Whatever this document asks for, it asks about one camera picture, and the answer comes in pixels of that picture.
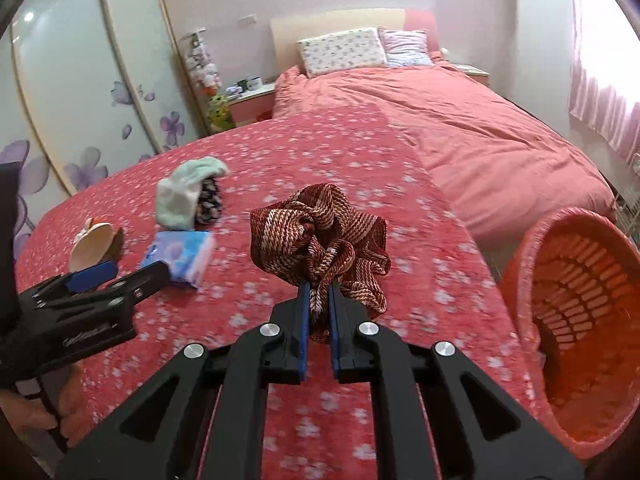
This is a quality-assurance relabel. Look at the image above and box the black patterned cloth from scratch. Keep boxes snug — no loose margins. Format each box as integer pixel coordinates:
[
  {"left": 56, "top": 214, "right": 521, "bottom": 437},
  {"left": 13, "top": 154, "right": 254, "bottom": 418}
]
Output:
[{"left": 195, "top": 176, "right": 224, "bottom": 226}]

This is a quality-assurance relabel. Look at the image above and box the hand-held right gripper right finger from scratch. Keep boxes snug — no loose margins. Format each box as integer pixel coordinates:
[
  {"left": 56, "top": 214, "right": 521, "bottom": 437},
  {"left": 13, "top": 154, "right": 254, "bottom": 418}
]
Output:
[{"left": 327, "top": 280, "right": 586, "bottom": 480}]

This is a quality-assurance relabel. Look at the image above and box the white floral pillow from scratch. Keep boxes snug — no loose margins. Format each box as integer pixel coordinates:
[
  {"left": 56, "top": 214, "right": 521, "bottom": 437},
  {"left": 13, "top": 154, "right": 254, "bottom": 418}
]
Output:
[{"left": 297, "top": 27, "right": 388, "bottom": 79}]

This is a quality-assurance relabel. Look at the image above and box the wardrobe with purple flowers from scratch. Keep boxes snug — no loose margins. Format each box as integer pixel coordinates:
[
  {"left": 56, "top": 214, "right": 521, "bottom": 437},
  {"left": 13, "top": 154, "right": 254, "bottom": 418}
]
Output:
[{"left": 0, "top": 0, "right": 211, "bottom": 261}]

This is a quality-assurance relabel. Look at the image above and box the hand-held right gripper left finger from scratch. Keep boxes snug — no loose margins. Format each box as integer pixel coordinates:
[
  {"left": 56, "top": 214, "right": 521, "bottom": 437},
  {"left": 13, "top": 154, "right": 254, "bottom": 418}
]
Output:
[{"left": 55, "top": 280, "right": 308, "bottom": 480}]

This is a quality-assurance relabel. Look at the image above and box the clear tube of plush toys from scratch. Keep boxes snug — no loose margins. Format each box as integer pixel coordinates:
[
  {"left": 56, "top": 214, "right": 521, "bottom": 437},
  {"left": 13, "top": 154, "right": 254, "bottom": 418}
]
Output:
[{"left": 182, "top": 30, "right": 223, "bottom": 96}]

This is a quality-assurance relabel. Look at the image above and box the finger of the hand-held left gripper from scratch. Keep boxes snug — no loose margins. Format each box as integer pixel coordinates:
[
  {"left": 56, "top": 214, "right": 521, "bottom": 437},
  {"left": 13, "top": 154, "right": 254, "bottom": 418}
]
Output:
[
  {"left": 35, "top": 261, "right": 173, "bottom": 323},
  {"left": 30, "top": 260, "right": 120, "bottom": 303}
]

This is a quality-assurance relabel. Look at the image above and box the cream and pink headboard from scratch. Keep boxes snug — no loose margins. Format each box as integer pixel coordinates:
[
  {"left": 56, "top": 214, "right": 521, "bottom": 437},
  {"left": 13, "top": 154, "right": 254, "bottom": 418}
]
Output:
[{"left": 270, "top": 7, "right": 438, "bottom": 73}]

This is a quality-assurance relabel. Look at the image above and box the pink duvet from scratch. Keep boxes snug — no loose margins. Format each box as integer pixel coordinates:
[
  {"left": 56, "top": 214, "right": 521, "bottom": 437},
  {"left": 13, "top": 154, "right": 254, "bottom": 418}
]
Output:
[{"left": 272, "top": 62, "right": 616, "bottom": 248}]

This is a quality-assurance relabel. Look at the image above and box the orange laundry basket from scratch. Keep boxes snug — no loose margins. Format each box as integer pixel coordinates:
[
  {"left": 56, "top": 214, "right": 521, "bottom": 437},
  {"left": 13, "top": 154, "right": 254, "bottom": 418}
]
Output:
[{"left": 500, "top": 207, "right": 640, "bottom": 461}]

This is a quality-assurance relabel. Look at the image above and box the pink striped pillow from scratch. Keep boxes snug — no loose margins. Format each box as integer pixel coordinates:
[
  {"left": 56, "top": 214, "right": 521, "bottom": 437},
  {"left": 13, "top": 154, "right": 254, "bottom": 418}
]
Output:
[{"left": 377, "top": 27, "right": 435, "bottom": 68}]

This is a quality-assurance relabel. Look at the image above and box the green plush toy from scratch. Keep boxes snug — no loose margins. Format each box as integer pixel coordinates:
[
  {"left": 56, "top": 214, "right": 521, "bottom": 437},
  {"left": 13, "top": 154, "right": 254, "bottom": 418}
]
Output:
[{"left": 207, "top": 92, "right": 236, "bottom": 133}]

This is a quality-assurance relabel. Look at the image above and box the pink and white nightstand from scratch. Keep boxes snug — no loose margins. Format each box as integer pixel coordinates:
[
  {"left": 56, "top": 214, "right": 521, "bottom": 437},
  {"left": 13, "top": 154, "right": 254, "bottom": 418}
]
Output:
[{"left": 227, "top": 82, "right": 278, "bottom": 128}]

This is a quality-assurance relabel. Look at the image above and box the red floral blanket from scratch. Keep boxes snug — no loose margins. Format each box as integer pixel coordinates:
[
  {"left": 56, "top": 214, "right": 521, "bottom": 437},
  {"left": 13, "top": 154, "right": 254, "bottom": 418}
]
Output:
[{"left": 15, "top": 105, "right": 556, "bottom": 480}]

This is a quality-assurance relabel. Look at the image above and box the pink curtain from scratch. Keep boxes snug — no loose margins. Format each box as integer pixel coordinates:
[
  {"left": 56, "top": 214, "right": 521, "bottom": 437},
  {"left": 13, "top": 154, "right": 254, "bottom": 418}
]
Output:
[{"left": 565, "top": 0, "right": 640, "bottom": 161}]

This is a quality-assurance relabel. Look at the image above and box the pink nightstand with papers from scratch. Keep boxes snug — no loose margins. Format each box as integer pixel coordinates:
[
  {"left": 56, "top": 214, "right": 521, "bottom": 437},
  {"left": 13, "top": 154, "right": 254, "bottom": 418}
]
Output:
[{"left": 452, "top": 62, "right": 491, "bottom": 88}]

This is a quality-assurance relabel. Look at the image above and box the blue tissue packet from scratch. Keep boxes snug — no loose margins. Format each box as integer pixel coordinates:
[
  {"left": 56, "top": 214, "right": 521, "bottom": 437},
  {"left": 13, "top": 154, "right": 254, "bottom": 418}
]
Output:
[{"left": 137, "top": 230, "right": 218, "bottom": 290}]

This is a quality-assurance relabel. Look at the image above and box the light green sock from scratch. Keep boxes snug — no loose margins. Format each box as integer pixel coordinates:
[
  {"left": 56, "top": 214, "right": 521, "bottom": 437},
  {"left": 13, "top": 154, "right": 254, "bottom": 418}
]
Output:
[{"left": 156, "top": 156, "right": 230, "bottom": 231}]

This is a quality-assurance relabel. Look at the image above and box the person's left hand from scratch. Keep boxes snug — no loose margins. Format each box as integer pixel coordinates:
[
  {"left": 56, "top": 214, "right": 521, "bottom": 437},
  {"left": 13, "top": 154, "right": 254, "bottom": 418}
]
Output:
[{"left": 0, "top": 366, "right": 84, "bottom": 448}]

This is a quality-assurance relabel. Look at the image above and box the red striped cloth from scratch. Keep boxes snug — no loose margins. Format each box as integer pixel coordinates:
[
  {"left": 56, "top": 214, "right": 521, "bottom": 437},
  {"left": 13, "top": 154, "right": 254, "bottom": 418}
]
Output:
[{"left": 249, "top": 182, "right": 392, "bottom": 345}]

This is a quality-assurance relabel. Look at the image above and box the cream and brown small object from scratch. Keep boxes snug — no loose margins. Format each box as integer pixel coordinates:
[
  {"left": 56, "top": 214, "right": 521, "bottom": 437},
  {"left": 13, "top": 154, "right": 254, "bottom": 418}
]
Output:
[{"left": 69, "top": 217, "right": 126, "bottom": 273}]

